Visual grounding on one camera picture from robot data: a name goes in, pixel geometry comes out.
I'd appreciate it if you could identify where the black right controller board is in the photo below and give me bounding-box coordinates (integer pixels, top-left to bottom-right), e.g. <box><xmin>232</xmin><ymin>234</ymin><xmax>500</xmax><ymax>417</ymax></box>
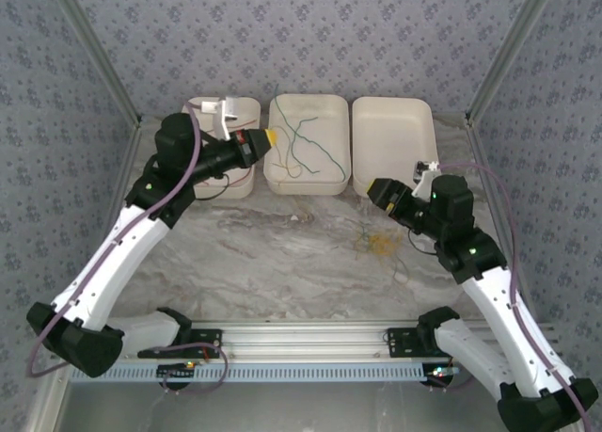
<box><xmin>424</xmin><ymin>363</ymin><xmax>461</xmax><ymax>387</ymax></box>

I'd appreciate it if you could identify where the white plastic tray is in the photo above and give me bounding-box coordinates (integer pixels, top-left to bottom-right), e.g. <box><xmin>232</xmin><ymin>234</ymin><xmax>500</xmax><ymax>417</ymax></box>
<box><xmin>351</xmin><ymin>96</ymin><xmax>441</xmax><ymax>199</ymax></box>
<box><xmin>262</xmin><ymin>92</ymin><xmax>352</xmax><ymax>197</ymax></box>
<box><xmin>181</xmin><ymin>96</ymin><xmax>262</xmax><ymax>200</ymax></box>

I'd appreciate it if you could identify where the thin black right gripper wire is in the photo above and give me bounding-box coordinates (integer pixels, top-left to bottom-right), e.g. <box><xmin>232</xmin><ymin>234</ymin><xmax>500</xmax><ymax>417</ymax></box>
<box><xmin>405</xmin><ymin>228</ymin><xmax>439</xmax><ymax>255</ymax></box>

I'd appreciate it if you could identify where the thin black left gripper wire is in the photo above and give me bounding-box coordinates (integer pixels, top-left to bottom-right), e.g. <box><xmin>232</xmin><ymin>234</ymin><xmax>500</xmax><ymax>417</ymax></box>
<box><xmin>194</xmin><ymin>169</ymin><xmax>231</xmax><ymax>201</ymax></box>

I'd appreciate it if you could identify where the short red cable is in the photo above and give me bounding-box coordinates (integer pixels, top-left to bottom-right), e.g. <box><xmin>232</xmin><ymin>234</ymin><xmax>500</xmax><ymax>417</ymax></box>
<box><xmin>230</xmin><ymin>158</ymin><xmax>256</xmax><ymax>187</ymax></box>

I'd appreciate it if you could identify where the thin black gripper wire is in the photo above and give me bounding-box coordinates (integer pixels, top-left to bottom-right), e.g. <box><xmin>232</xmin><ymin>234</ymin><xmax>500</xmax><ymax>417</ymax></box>
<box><xmin>194</xmin><ymin>169</ymin><xmax>231</xmax><ymax>201</ymax></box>
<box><xmin>405</xmin><ymin>228</ymin><xmax>439</xmax><ymax>255</ymax></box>

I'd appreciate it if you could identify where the aluminium frame post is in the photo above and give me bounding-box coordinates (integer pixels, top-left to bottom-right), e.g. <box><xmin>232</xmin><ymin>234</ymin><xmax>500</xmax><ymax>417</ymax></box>
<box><xmin>463</xmin><ymin>0</ymin><xmax>564</xmax><ymax>128</ymax></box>
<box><xmin>46</xmin><ymin>0</ymin><xmax>144</xmax><ymax>130</ymax></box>

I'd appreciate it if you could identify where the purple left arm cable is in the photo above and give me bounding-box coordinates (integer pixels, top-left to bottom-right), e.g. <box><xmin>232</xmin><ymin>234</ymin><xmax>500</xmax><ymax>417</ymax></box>
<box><xmin>25</xmin><ymin>101</ymin><xmax>199</xmax><ymax>379</ymax></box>

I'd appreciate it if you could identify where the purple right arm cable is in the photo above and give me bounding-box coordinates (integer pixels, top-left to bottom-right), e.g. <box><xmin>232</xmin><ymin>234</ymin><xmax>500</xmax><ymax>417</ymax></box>
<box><xmin>437</xmin><ymin>161</ymin><xmax>596</xmax><ymax>432</ymax></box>

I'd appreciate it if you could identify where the grey metal front panel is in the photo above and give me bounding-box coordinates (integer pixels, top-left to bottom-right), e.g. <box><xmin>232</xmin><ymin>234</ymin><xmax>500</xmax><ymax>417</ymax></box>
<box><xmin>25</xmin><ymin>359</ymin><xmax>584</xmax><ymax>432</ymax></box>

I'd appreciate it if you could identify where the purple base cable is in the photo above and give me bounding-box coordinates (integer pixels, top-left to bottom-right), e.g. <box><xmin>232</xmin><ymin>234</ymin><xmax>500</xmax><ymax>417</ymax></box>
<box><xmin>162</xmin><ymin>342</ymin><xmax>230</xmax><ymax>395</ymax></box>
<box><xmin>430</xmin><ymin>370</ymin><xmax>474</xmax><ymax>393</ymax></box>

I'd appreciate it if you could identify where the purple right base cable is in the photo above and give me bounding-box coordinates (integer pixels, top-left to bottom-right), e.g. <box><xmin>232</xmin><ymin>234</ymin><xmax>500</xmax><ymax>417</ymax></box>
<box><xmin>430</xmin><ymin>370</ymin><xmax>474</xmax><ymax>393</ymax></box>

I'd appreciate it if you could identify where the black controller board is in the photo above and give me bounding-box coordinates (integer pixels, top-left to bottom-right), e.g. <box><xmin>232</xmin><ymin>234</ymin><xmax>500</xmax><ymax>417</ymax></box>
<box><xmin>156</xmin><ymin>361</ymin><xmax>198</xmax><ymax>390</ymax></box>
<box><xmin>424</xmin><ymin>363</ymin><xmax>461</xmax><ymax>387</ymax></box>

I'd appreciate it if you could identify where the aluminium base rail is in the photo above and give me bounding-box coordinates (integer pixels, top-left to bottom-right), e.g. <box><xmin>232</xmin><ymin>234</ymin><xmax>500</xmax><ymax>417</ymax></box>
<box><xmin>121</xmin><ymin>321</ymin><xmax>563</xmax><ymax>360</ymax></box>

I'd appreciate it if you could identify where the grey slotted cable duct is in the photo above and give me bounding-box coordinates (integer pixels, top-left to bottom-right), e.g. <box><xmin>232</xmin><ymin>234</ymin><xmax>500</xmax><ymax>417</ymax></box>
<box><xmin>69</xmin><ymin>361</ymin><xmax>436</xmax><ymax>384</ymax></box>

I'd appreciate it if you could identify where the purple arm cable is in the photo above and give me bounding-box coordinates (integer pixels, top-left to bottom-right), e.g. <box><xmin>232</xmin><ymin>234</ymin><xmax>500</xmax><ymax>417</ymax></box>
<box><xmin>25</xmin><ymin>101</ymin><xmax>199</xmax><ymax>379</ymax></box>
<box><xmin>437</xmin><ymin>161</ymin><xmax>596</xmax><ymax>432</ymax></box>

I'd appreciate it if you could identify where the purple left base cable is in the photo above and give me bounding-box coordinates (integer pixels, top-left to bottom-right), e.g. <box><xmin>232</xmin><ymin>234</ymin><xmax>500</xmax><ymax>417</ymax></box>
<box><xmin>162</xmin><ymin>342</ymin><xmax>230</xmax><ymax>395</ymax></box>

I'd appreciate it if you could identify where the black left controller board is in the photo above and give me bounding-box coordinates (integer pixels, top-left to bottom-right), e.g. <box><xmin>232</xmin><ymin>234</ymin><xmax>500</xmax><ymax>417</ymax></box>
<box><xmin>156</xmin><ymin>361</ymin><xmax>198</xmax><ymax>390</ymax></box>

